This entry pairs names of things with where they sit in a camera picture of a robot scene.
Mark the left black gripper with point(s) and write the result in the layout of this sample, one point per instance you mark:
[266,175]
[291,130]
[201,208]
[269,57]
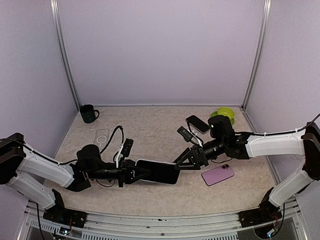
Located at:
[125,173]

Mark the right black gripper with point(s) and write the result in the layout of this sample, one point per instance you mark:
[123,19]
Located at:
[197,156]

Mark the lavender phone case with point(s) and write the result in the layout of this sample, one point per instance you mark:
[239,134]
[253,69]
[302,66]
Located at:
[150,180]

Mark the black phone face up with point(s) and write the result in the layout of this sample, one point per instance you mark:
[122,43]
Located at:
[160,172]

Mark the pink phone face down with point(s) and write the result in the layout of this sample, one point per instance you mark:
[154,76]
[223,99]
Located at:
[217,175]

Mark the purple-edged black-screen phone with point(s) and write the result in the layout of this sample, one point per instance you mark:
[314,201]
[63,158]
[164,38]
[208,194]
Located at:
[198,124]

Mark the clear case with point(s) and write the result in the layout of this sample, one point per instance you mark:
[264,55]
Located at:
[101,137]

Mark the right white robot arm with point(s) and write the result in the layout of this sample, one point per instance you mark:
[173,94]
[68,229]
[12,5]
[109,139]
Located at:
[245,145]

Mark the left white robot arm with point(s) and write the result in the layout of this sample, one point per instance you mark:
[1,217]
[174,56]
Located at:
[19,162]

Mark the green bowl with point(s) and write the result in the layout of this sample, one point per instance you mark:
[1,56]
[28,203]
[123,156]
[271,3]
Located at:
[227,112]

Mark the dark green mug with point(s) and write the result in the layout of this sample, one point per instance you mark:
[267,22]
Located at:
[88,113]

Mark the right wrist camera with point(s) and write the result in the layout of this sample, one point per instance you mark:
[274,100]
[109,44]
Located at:
[190,136]

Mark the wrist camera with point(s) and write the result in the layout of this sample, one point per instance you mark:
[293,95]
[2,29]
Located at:
[123,151]
[190,136]

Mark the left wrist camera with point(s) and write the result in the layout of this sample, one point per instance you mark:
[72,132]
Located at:
[123,151]

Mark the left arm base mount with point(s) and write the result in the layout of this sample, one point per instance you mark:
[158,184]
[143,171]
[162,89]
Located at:
[58,213]

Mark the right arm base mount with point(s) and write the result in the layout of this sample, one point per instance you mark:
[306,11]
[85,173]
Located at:
[264,213]

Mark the front aluminium rail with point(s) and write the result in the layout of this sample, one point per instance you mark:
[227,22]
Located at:
[103,226]

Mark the right aluminium frame post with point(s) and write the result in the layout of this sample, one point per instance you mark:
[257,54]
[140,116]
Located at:
[258,53]

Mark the aluminium frame post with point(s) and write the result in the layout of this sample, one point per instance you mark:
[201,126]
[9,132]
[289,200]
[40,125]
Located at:
[258,53]
[63,52]

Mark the left aluminium frame post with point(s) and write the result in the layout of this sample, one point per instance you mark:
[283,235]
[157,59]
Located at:
[63,52]

